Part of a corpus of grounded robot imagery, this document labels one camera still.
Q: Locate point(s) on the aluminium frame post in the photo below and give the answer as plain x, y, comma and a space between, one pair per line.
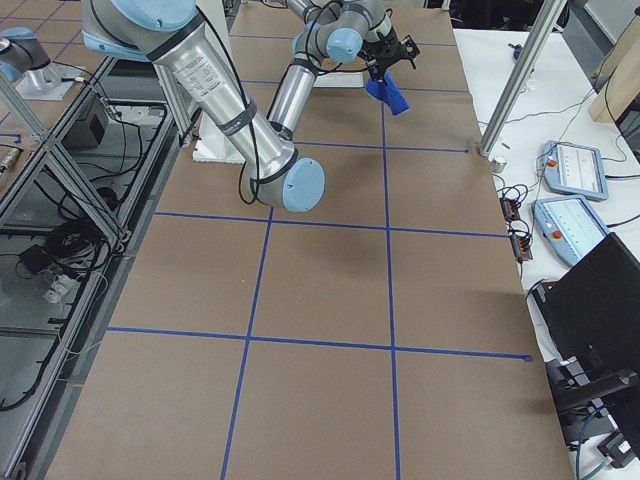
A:
536, 40

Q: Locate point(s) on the teach pendant tablet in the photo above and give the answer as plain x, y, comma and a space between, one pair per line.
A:
571, 226
568, 168

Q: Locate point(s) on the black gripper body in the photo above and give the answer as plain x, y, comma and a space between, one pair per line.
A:
385, 52

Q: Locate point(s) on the black monitor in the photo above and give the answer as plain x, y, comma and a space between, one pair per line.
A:
592, 314

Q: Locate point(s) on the upper teach pendant tablet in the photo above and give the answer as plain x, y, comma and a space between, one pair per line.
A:
568, 168

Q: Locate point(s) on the brown paper table cover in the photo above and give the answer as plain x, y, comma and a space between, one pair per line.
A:
382, 335

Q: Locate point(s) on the small silver cylinder weight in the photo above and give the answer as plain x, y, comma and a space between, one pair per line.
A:
498, 164

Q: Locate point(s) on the lower teach pendant tablet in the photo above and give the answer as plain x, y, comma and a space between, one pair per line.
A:
571, 226

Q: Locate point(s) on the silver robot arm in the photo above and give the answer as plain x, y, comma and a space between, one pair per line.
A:
172, 34
26, 65

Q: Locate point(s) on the blue towel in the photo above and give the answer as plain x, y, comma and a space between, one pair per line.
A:
386, 91

